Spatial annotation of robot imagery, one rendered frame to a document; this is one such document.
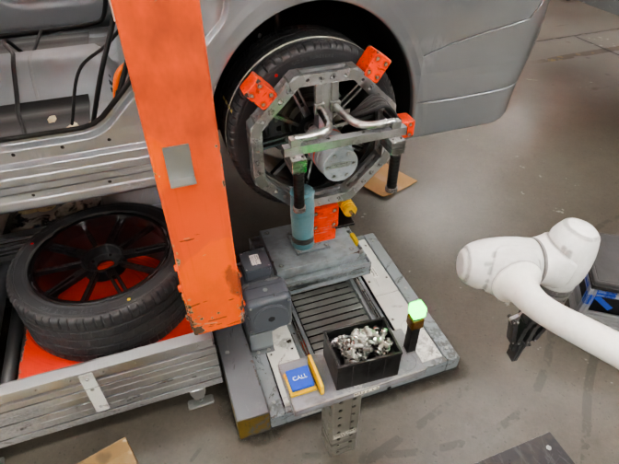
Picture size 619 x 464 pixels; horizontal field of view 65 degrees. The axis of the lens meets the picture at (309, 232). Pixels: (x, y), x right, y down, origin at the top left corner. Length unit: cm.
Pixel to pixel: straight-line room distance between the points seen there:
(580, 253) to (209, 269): 91
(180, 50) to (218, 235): 49
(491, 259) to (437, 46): 107
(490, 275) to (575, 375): 134
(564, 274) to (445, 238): 165
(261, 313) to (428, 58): 112
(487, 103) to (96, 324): 171
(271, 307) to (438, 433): 78
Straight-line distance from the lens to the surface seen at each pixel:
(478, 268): 104
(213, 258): 136
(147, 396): 192
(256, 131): 166
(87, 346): 186
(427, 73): 196
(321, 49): 172
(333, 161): 164
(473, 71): 208
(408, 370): 158
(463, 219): 291
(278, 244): 228
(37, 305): 188
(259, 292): 183
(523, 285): 102
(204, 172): 119
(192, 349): 176
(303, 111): 181
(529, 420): 215
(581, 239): 112
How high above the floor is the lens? 174
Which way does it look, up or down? 40 degrees down
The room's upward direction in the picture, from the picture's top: straight up
